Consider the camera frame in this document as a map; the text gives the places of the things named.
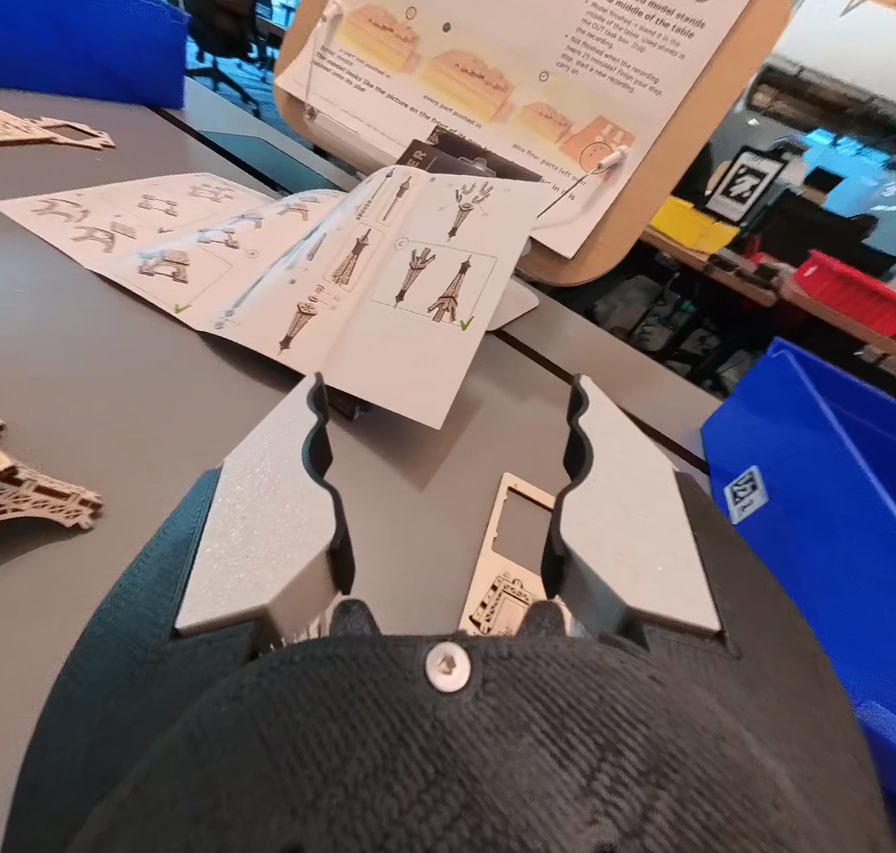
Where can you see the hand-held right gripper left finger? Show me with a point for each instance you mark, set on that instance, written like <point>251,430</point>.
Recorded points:
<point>259,524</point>

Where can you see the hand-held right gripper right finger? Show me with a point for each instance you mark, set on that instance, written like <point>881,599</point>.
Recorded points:
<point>630,524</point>

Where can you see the wooden puzzle parts sheet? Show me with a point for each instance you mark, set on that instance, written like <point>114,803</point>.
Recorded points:
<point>490,573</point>

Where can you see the wooden Eiffel tower model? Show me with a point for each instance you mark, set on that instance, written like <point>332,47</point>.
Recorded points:
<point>42,499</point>

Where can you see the grey desk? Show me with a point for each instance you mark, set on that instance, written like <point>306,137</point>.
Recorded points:
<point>105,349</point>

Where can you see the blue plastic bin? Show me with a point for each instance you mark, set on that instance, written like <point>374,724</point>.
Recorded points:
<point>826,552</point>
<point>70,26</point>

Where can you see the white instruction leaflet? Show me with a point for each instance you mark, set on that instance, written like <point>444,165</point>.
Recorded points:
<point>420,342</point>

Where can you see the white board stand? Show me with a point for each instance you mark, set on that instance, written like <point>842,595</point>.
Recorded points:
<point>514,307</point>

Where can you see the wooden shelf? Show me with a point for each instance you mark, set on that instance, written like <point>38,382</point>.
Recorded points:
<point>756,291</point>

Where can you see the yellow plastic bin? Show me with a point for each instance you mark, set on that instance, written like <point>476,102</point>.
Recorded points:
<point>689,226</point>

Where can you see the red plastic bin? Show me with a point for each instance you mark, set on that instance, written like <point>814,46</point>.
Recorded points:
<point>847,293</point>

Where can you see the black white marker sign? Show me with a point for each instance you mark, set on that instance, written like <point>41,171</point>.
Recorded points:
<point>743,184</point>

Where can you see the black puzzle box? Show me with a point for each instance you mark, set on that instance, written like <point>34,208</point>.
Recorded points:
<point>448,156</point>

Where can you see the wooden display board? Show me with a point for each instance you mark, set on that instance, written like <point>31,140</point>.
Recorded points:
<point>742,75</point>

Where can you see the black office chair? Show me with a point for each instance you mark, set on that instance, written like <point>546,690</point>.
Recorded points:
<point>231,12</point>

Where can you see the printed instruction sheet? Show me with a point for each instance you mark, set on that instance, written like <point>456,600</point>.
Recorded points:
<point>490,26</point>

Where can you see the wooden puzzle sheet frame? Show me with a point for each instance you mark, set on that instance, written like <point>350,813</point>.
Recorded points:
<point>21,128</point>

